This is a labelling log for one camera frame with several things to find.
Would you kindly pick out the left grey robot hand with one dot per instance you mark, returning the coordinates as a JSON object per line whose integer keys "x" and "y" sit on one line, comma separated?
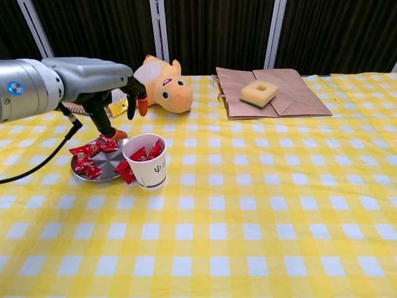
{"x": 93, "y": 77}

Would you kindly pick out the red candy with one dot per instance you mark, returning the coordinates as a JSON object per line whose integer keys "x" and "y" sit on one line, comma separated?
{"x": 108, "y": 144}
{"x": 125, "y": 172}
{"x": 85, "y": 150}
{"x": 139, "y": 154}
{"x": 88, "y": 169}
{"x": 155, "y": 149}

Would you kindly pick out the white paper cup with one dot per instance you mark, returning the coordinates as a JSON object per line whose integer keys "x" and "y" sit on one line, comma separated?
{"x": 152, "y": 175}

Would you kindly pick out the silver metal plate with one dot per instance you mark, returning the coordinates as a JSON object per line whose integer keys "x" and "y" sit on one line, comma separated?
{"x": 105, "y": 163}

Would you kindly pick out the brown spiral notebook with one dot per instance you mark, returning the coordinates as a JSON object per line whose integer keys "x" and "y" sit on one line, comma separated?
{"x": 76, "y": 109}

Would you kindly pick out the white rice bag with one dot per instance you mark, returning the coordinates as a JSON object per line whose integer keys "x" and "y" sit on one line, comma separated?
{"x": 118, "y": 107}

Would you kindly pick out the black pleated curtain panel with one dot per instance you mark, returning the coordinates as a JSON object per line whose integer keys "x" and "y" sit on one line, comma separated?
{"x": 99, "y": 31}
{"x": 341, "y": 31}
{"x": 12, "y": 31}
{"x": 217, "y": 31}

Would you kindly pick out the orange plush toy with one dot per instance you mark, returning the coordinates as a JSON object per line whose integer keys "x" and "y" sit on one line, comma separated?
{"x": 173, "y": 96}

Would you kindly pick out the yellow square sponge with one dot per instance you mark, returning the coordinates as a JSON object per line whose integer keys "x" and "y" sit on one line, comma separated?
{"x": 248, "y": 96}

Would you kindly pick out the brown paper bag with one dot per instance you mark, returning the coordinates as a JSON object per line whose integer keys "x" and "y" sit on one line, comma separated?
{"x": 294, "y": 93}

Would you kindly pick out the yellow checked tablecloth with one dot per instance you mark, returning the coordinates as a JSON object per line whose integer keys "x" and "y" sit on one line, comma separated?
{"x": 248, "y": 217}

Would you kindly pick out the white frame post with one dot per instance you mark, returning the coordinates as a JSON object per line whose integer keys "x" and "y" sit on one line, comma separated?
{"x": 276, "y": 31}
{"x": 155, "y": 25}
{"x": 38, "y": 34}

